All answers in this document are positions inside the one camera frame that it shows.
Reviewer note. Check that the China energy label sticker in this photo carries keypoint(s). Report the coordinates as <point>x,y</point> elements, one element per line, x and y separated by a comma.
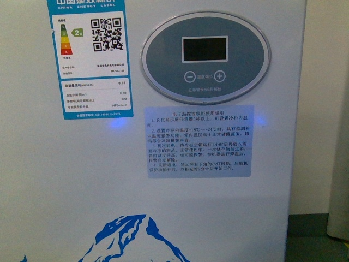
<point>92,57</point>

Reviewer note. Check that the white appliance at right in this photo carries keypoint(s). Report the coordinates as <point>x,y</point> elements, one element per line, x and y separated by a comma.
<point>338,205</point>

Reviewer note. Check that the white instruction sticker Chinese text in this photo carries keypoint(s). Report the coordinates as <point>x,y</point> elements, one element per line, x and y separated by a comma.
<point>199,141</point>

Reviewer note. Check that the oval grey temperature control panel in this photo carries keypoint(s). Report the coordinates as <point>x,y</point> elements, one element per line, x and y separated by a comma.
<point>205,57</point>

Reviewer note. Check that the white chest freezer blue rim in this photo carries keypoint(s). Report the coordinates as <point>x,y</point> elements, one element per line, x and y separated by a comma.
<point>78,190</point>

